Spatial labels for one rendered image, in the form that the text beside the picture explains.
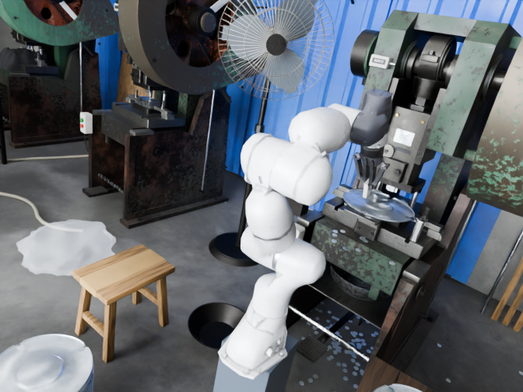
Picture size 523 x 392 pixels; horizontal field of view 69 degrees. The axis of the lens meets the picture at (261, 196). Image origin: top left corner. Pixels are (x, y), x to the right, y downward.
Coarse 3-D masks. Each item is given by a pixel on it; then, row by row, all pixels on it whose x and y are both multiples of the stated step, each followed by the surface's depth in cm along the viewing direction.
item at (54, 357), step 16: (48, 336) 126; (64, 336) 127; (16, 352) 118; (32, 352) 119; (48, 352) 120; (64, 352) 121; (80, 352) 122; (0, 368) 113; (16, 368) 114; (32, 368) 114; (48, 368) 115; (64, 368) 116; (80, 368) 117; (0, 384) 108; (16, 384) 109; (32, 384) 109; (48, 384) 110; (64, 384) 112; (80, 384) 112
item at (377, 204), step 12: (360, 192) 164; (372, 192) 167; (348, 204) 149; (360, 204) 152; (372, 204) 153; (384, 204) 155; (396, 204) 159; (372, 216) 142; (384, 216) 145; (396, 216) 147; (408, 216) 149
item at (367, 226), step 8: (344, 208) 145; (352, 208) 146; (360, 216) 141; (368, 216) 142; (360, 224) 155; (368, 224) 153; (376, 224) 139; (384, 224) 155; (360, 232) 156; (368, 232) 154; (376, 232) 152
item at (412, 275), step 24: (456, 216) 170; (432, 264) 151; (408, 288) 135; (432, 288) 194; (408, 312) 156; (432, 312) 221; (384, 336) 145; (408, 336) 191; (384, 360) 158; (408, 360) 182
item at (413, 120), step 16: (400, 112) 145; (416, 112) 142; (400, 128) 147; (416, 128) 143; (400, 144) 148; (416, 144) 144; (384, 160) 150; (400, 160) 149; (384, 176) 151; (400, 176) 148; (416, 176) 155
